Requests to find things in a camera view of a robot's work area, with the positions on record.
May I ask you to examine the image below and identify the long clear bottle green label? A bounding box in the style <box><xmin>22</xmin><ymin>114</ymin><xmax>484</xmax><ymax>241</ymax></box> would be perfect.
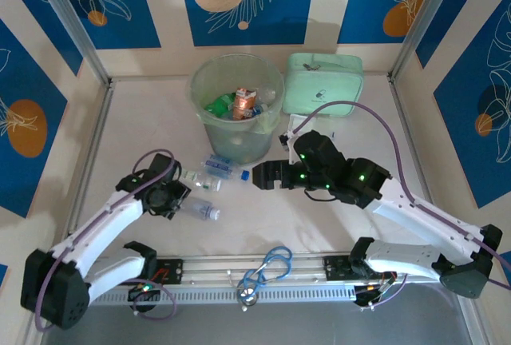
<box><xmin>177</xmin><ymin>196</ymin><xmax>222</xmax><ymax>223</ymax></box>

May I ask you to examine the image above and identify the pale blue label bottle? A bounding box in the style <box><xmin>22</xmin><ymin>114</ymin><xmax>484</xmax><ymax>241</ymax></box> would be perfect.
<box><xmin>201</xmin><ymin>153</ymin><xmax>252</xmax><ymax>182</ymax></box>

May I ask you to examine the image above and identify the brown coffee drink bottle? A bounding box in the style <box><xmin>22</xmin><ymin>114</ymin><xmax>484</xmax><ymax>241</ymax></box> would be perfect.
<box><xmin>232</xmin><ymin>87</ymin><xmax>259</xmax><ymax>121</ymax></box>

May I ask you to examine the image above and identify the green plastic bottle yellow cap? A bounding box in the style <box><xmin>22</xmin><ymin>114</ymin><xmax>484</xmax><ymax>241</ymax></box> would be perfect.
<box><xmin>204</xmin><ymin>92</ymin><xmax>237</xmax><ymax>117</ymax></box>

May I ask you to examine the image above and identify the translucent grey waste bin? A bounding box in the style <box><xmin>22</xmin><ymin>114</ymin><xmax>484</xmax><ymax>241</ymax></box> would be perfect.
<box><xmin>187</xmin><ymin>53</ymin><xmax>285</xmax><ymax>164</ymax></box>

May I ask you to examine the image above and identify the clear plastic packet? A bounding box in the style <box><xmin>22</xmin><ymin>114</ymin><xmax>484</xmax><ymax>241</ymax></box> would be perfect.
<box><xmin>313</xmin><ymin>117</ymin><xmax>341</xmax><ymax>139</ymax></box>

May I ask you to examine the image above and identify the small green white label bottle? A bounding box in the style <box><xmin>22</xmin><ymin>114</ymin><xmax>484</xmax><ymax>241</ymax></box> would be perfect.
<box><xmin>179</xmin><ymin>169</ymin><xmax>223</xmax><ymax>192</ymax></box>

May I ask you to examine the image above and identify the mint green medicine pouch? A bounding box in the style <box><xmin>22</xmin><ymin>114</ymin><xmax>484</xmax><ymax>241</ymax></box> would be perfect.
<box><xmin>282</xmin><ymin>52</ymin><xmax>365</xmax><ymax>117</ymax></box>

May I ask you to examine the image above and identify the blue stethoscope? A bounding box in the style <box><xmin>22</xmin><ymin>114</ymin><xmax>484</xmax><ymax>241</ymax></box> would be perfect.
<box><xmin>227</xmin><ymin>245</ymin><xmax>295</xmax><ymax>307</ymax></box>

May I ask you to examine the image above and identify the grey metal panel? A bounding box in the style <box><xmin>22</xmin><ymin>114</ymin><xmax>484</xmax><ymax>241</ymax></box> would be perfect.
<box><xmin>38</xmin><ymin>279</ymin><xmax>480</xmax><ymax>345</ymax></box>

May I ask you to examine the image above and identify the purple cable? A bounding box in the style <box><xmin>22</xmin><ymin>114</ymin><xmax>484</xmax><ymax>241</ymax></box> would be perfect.
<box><xmin>34</xmin><ymin>151</ymin><xmax>180</xmax><ymax>332</ymax></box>
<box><xmin>131</xmin><ymin>280</ymin><xmax>177</xmax><ymax>319</ymax></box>
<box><xmin>293</xmin><ymin>100</ymin><xmax>511</xmax><ymax>272</ymax></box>
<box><xmin>357</xmin><ymin>272</ymin><xmax>409</xmax><ymax>312</ymax></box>

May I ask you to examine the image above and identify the small circuit board with wires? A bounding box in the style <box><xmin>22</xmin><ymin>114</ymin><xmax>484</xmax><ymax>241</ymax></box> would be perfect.
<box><xmin>127</xmin><ymin>280</ymin><xmax>161</xmax><ymax>303</ymax></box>
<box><xmin>354</xmin><ymin>268</ymin><xmax>398</xmax><ymax>305</ymax></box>

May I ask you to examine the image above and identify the long aluminium base rail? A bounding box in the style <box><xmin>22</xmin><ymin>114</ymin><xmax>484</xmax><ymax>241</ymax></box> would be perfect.
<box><xmin>34</xmin><ymin>255</ymin><xmax>476</xmax><ymax>295</ymax></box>

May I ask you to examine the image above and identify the grey slotted cable duct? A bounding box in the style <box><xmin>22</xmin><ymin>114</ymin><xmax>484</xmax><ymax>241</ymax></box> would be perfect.
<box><xmin>89</xmin><ymin>285</ymin><xmax>358</xmax><ymax>307</ymax></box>

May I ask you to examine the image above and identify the aluminium frame post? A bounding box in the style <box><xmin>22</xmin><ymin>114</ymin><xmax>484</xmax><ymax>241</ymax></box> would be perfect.
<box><xmin>28</xmin><ymin>0</ymin><xmax>112</xmax><ymax>87</ymax></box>
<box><xmin>387</xmin><ymin>0</ymin><xmax>461</xmax><ymax>82</ymax></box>

